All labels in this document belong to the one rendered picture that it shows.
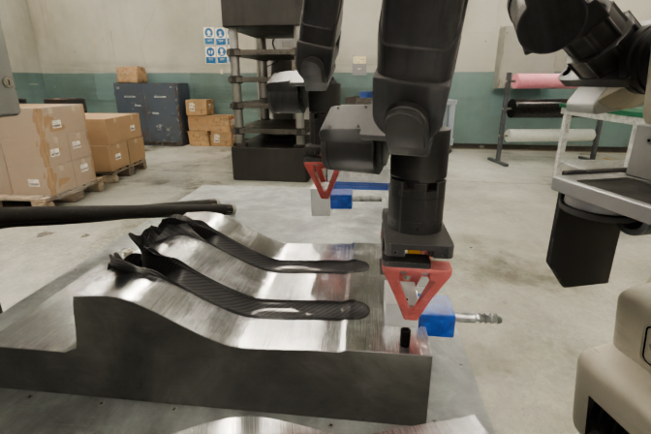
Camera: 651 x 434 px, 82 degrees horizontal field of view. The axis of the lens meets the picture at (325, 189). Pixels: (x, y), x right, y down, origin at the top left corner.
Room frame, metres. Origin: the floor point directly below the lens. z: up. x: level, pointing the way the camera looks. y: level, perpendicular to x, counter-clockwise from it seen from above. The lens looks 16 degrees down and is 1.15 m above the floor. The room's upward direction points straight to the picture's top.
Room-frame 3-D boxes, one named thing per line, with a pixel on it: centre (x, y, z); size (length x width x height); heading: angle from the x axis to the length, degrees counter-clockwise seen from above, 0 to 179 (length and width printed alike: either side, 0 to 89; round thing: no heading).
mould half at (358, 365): (0.46, 0.13, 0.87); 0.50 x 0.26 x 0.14; 84
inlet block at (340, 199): (0.67, -0.04, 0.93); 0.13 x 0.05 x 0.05; 83
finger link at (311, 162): (0.66, 0.00, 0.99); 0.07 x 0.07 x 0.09; 83
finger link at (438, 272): (0.36, -0.09, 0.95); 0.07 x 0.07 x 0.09; 83
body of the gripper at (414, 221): (0.37, -0.10, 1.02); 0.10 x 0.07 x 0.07; 173
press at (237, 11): (5.05, 0.56, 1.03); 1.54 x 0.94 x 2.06; 171
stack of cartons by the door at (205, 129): (6.92, 2.09, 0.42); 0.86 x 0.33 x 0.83; 81
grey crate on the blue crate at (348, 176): (3.63, -0.33, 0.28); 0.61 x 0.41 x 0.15; 81
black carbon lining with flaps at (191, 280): (0.45, 0.12, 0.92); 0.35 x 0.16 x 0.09; 84
